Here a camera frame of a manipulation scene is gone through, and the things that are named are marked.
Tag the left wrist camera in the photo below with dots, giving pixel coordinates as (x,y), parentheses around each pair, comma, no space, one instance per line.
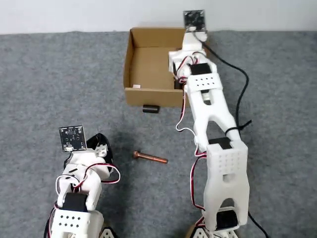
(72,137)

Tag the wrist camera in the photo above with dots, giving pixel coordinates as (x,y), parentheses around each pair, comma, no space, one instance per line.
(194,20)
(72,137)

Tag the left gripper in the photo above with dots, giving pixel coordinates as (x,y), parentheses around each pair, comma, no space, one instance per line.
(86,183)

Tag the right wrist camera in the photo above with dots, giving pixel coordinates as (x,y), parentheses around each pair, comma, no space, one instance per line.
(194,20)

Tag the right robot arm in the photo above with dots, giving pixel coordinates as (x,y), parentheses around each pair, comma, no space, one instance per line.
(218,119)

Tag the copper bolt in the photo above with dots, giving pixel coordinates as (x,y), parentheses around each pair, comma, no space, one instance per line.
(151,157)

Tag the open cardboard box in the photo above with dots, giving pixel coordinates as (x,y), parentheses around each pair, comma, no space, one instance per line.
(148,67)

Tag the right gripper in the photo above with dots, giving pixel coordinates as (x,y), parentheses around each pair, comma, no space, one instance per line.
(184,55)

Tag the small white piece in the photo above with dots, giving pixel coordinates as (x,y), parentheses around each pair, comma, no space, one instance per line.
(136,86)

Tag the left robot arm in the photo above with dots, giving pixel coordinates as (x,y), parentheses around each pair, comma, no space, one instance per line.
(74,221)

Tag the black cylindrical sleeve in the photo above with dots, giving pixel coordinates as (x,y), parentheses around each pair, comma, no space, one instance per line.
(151,109)

